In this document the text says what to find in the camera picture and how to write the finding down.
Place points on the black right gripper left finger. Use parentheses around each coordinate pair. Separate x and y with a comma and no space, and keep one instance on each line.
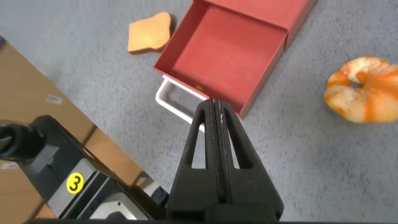
(196,189)

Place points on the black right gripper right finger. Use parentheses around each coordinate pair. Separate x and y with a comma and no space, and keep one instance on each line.
(252,193)

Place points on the black grey robot base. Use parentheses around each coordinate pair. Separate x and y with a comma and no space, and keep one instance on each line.
(59,165)

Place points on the orange swirl bagel bread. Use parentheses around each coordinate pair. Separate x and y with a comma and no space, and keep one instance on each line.
(370,99)

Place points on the toast bread slice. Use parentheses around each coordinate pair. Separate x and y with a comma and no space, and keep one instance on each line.
(149,34)

